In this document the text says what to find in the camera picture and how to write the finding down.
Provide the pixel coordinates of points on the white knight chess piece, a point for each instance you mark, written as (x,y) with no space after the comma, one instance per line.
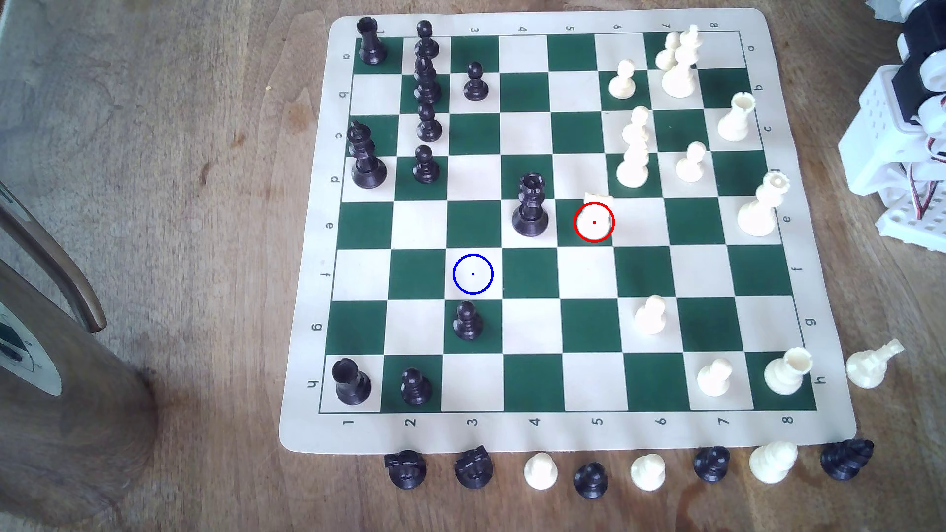
(600,214)
(772,463)

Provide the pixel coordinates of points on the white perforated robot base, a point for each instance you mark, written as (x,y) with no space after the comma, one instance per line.
(913,225)

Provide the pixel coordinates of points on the black pawn chess piece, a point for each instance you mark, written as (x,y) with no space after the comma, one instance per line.
(416,390)
(712,465)
(468,326)
(429,128)
(426,44)
(475,87)
(591,482)
(426,170)

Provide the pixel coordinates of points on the black queen chess piece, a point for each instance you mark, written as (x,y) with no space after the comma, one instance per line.
(530,216)

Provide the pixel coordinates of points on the green and white chess mat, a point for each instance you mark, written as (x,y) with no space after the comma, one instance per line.
(532,384)

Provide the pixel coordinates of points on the black king chess piece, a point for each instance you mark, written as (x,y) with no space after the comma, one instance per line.
(367,168)

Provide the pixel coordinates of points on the black rook chess piece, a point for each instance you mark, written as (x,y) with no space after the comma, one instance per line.
(371,48)
(352,386)

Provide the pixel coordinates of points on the black bishop chess piece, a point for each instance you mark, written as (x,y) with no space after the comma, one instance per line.
(846,458)
(427,87)

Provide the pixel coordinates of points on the white pawn chess piece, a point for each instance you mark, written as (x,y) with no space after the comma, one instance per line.
(691,168)
(622,85)
(636,127)
(713,380)
(647,474)
(540,473)
(667,53)
(650,318)

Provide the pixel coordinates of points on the white bishop chess piece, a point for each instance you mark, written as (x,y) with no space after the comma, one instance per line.
(632,170)
(866,367)

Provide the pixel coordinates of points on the black knight chess piece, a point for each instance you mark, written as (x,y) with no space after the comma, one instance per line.
(406,471)
(474,469)

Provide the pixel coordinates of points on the white king chess piece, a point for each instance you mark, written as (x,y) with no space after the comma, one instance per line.
(680,77)

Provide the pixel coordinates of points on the white queen chess piece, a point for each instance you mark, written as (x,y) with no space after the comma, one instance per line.
(758,214)

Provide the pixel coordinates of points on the white rook chess piece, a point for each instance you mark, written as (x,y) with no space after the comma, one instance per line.
(735,124)
(785,375)

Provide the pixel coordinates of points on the brown wooden curved object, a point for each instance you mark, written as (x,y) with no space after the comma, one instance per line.
(74,436)

